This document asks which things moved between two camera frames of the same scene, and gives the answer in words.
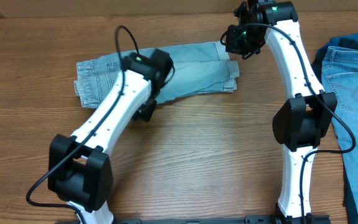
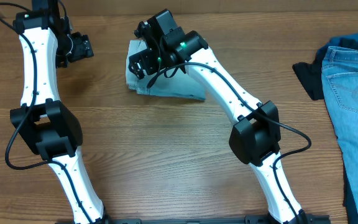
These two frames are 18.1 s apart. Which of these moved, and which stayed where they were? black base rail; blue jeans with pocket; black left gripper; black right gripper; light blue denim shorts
Moved: black left gripper; light blue denim shorts; black right gripper
Stayed: black base rail; blue jeans with pocket
